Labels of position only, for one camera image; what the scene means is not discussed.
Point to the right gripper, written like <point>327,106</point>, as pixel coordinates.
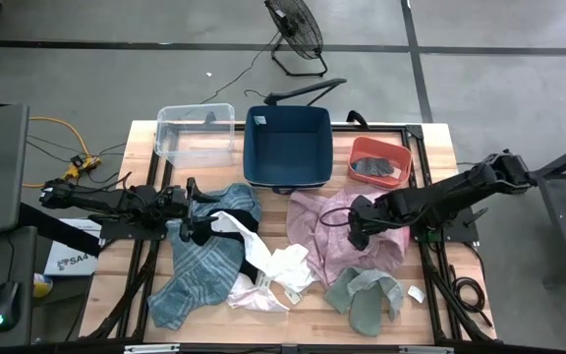
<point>366,211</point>

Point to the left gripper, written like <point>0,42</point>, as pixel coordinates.
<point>172,201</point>

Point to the pink woven cloth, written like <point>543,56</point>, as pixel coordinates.
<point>322,231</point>

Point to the black cloth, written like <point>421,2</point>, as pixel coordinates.
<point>246,223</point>

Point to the light grey sock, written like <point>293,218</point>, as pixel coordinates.
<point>386,290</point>

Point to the olive green sock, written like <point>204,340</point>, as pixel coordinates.
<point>367,314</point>
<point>337,295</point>

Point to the blue striped towel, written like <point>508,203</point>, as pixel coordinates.
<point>199,275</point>

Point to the white cloth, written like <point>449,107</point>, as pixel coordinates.
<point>283,265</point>

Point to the pale pink garment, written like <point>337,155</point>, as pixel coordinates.
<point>253,301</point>

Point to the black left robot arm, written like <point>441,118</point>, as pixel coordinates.
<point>91,199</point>

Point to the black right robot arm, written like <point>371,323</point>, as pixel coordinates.
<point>450,192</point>

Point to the clear plastic bin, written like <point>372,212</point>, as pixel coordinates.
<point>194,137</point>

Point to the small blue cloth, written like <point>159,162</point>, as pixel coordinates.
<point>356,167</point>

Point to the dark grey cloth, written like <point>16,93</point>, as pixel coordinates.
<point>374,167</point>

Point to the small white label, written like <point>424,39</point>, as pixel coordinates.
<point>397,173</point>

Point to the white paper tag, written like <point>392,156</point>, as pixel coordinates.
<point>416,294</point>
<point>263,280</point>
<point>293,297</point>

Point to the orange plastic bin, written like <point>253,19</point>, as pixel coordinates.
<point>381,147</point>

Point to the white bin label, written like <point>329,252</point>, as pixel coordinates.
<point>260,120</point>

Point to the blue fabric bin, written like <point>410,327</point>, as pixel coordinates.
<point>288,147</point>

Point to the white cardboard box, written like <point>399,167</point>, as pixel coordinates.
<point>74,258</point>

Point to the grey angled metal stand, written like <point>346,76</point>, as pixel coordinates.
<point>307,89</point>

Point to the yellow round object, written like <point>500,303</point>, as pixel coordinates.
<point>42,286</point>

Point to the dark grey desk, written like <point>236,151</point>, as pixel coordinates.
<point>20,255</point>

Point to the black floor fan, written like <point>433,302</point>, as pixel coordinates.
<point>298,27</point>

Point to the black computer mouse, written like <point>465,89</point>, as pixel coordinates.
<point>4,307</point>

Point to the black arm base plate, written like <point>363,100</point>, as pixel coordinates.
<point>130,231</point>
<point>452,228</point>

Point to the black aluminium table frame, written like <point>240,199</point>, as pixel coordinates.
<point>433,305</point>

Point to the silver metal bracket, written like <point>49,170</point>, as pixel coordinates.
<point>425,349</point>
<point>151,348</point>

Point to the black metal desk frame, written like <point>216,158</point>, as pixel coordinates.
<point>563,216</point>

